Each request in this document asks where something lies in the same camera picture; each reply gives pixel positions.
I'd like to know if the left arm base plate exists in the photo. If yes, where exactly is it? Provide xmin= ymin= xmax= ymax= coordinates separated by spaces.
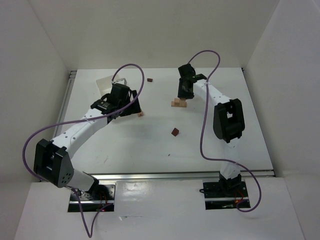
xmin=67 ymin=183 xmax=116 ymax=213

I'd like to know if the aluminium rail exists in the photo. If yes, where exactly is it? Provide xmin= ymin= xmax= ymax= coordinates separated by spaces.
xmin=72 ymin=170 xmax=276 ymax=181
xmin=56 ymin=70 xmax=77 ymax=124

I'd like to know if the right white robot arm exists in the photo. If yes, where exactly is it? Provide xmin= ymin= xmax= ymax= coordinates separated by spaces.
xmin=177 ymin=63 xmax=245 ymax=193

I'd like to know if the aluminium left rail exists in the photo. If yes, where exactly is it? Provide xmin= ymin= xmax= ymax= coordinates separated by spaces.
xmin=56 ymin=70 xmax=77 ymax=124

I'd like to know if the notched light wood block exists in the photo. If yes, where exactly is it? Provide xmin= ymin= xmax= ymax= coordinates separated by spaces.
xmin=137 ymin=111 xmax=144 ymax=117

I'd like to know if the white plastic bin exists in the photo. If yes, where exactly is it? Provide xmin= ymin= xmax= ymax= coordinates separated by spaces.
xmin=96 ymin=76 xmax=113 ymax=96

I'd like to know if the long light wood block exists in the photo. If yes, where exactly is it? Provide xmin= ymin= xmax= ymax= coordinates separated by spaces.
xmin=171 ymin=101 xmax=187 ymax=108

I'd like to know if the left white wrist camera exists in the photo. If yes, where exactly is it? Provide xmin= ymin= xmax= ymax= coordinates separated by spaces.
xmin=111 ymin=78 xmax=128 ymax=86

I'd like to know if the aluminium front rail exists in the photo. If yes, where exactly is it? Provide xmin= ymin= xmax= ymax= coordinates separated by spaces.
xmin=72 ymin=170 xmax=276 ymax=181

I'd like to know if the light wood cube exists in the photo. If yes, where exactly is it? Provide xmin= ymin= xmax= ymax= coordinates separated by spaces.
xmin=180 ymin=99 xmax=187 ymax=105
xmin=174 ymin=98 xmax=180 ymax=105

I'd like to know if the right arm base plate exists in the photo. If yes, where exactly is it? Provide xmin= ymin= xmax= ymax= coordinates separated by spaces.
xmin=199 ymin=181 xmax=251 ymax=210

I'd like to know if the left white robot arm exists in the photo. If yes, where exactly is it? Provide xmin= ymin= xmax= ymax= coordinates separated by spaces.
xmin=33 ymin=83 xmax=141 ymax=198

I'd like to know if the dark red wood cube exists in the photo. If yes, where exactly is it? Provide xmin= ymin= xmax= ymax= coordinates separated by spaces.
xmin=171 ymin=128 xmax=180 ymax=137

